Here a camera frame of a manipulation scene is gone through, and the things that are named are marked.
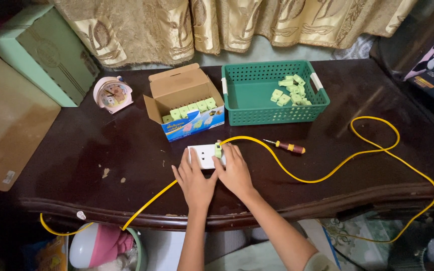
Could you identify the yellow plastic bag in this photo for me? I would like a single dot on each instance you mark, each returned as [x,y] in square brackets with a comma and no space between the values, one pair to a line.
[53,256]

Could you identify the green patterned floor mat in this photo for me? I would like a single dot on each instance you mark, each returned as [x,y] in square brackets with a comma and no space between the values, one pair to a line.
[360,241]

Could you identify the white power socket block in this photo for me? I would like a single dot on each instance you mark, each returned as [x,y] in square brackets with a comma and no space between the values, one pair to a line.
[206,155]

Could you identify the mint green gift box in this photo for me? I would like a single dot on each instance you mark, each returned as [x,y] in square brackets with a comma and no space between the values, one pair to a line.
[43,52]

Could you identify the person's right hand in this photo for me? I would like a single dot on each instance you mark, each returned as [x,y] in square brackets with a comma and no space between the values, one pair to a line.
[236,177]

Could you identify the pile of loose green plugs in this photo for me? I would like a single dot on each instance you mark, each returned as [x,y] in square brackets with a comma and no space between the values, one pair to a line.
[291,92]

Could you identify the open cardboard plug carton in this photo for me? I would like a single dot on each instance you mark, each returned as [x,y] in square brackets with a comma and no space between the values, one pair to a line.
[181,94]

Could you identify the person's left hand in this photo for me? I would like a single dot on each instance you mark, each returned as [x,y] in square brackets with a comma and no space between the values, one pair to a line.
[196,186]

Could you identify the gold patterned curtain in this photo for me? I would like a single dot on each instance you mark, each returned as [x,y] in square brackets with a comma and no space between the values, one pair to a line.
[220,26]

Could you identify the green perforated plastic basket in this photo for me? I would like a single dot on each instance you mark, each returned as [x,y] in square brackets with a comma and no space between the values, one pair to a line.
[254,101]

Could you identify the white and green bowl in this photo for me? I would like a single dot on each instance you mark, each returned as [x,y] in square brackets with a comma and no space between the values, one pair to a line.
[81,246]

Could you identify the pink alarm clock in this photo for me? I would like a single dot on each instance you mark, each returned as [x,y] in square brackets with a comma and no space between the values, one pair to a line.
[112,94]

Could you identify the light green power plug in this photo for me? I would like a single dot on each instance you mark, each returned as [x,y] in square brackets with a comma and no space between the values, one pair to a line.
[218,150]

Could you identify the brown cardboard sheet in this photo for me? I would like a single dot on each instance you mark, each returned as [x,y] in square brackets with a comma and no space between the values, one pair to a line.
[9,120]

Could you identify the row of boxed green plugs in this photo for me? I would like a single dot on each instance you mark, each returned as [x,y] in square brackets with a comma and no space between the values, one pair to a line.
[190,109]

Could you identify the pink cloth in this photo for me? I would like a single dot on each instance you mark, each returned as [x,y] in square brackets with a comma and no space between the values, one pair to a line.
[109,242]

